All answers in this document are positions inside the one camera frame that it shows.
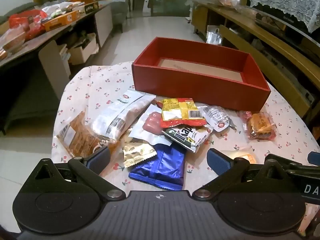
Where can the small white snack packet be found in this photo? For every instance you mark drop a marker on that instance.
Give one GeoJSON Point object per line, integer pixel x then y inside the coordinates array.
{"type": "Point", "coordinates": [217, 118]}

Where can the clear steamed cake packet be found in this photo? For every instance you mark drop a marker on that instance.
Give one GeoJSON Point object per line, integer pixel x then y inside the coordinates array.
{"type": "Point", "coordinates": [246, 157]}

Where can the orange cake packet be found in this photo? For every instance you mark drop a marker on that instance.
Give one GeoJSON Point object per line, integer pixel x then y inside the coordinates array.
{"type": "Point", "coordinates": [260, 126]}

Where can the flat orange box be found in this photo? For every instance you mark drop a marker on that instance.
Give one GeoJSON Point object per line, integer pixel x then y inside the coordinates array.
{"type": "Point", "coordinates": [60, 21]}

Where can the gold snack packet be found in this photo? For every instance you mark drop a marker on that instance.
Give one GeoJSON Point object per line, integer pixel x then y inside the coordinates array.
{"type": "Point", "coordinates": [136, 153]}

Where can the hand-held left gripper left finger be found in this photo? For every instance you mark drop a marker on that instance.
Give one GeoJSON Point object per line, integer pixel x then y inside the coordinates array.
{"type": "Point", "coordinates": [100, 158]}

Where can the black yellow box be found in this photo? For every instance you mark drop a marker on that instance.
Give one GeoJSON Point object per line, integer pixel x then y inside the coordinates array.
{"type": "Point", "coordinates": [91, 7]}

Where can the wooden television cabinet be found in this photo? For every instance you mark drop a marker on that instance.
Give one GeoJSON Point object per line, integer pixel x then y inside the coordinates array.
{"type": "Point", "coordinates": [275, 40]}

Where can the cherry print tablecloth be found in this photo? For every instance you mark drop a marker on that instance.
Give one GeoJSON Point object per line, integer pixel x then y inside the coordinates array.
{"type": "Point", "coordinates": [100, 85]}

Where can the brown cracker packet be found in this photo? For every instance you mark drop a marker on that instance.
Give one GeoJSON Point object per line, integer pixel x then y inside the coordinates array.
{"type": "Point", "coordinates": [77, 135]}

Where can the red plastic bag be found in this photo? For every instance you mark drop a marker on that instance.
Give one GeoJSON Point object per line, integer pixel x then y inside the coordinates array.
{"type": "Point", "coordinates": [27, 25]}

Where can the red cardboard box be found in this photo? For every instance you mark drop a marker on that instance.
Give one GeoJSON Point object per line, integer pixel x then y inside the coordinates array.
{"type": "Point", "coordinates": [200, 90]}

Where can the blue snack packet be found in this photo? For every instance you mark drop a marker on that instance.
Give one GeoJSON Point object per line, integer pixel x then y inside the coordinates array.
{"type": "Point", "coordinates": [162, 167]}

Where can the silver packet with pink sausage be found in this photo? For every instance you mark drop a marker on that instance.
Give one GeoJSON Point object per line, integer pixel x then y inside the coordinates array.
{"type": "Point", "coordinates": [152, 125]}

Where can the red yellow snack packet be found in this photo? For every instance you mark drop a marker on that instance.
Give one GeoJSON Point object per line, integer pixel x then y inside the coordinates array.
{"type": "Point", "coordinates": [177, 112]}

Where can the black television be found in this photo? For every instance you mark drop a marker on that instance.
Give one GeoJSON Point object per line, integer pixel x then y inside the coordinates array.
{"type": "Point", "coordinates": [300, 33]}

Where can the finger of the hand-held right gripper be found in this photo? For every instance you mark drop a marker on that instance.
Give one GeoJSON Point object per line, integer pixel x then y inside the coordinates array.
{"type": "Point", "coordinates": [300, 170]}
{"type": "Point", "coordinates": [314, 158]}

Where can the grey side table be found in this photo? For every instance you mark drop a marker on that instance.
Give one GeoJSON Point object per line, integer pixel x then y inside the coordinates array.
{"type": "Point", "coordinates": [45, 37]}

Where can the clear plastic bag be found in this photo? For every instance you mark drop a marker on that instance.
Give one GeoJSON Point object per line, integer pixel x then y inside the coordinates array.
{"type": "Point", "coordinates": [214, 36]}

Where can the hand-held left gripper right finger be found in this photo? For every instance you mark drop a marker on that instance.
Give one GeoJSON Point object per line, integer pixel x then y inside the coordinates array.
{"type": "Point", "coordinates": [218, 161]}

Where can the white storage box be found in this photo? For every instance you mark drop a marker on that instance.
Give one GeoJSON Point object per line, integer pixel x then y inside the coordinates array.
{"type": "Point", "coordinates": [64, 55]}
{"type": "Point", "coordinates": [82, 51]}

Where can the black white snack packet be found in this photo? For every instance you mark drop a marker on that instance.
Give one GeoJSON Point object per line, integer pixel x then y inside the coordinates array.
{"type": "Point", "coordinates": [187, 135]}

